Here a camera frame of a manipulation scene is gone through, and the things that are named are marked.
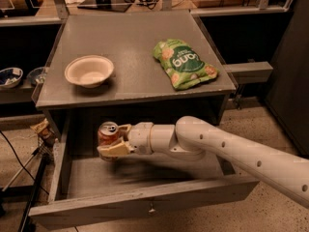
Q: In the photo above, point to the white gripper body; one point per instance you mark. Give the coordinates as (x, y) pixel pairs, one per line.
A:
(140, 137)

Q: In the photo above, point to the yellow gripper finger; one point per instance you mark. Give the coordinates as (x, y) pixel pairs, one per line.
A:
(124, 131)
(118, 148)

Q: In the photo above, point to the red coke can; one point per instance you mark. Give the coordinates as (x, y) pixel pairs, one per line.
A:
(108, 132)

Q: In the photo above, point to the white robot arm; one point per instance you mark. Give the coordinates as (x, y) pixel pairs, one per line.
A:
(190, 138)

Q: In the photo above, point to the open grey top drawer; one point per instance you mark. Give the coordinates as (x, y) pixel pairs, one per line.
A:
(86, 189)

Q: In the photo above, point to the metal drawer knob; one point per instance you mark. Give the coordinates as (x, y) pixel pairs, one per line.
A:
(152, 209)

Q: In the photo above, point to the grey cabinet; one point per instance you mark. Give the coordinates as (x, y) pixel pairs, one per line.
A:
(128, 41)

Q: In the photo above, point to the white paper bowl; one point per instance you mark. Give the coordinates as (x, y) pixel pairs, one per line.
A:
(89, 71)

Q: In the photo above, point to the black metal stand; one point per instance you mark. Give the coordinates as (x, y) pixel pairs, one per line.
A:
(31, 192)

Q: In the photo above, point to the brown snack bag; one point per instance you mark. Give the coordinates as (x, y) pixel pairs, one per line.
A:
(45, 132)

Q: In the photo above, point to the green chip bag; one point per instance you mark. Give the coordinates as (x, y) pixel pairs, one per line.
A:
(182, 64)

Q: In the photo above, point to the grey bowl on shelf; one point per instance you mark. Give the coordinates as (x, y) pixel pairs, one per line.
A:
(37, 75)

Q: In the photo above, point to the white bowl with blue items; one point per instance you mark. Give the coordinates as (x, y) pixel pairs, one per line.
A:
(10, 77)

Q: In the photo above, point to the black monitor stand base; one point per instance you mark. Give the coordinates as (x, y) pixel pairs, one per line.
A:
(118, 6)

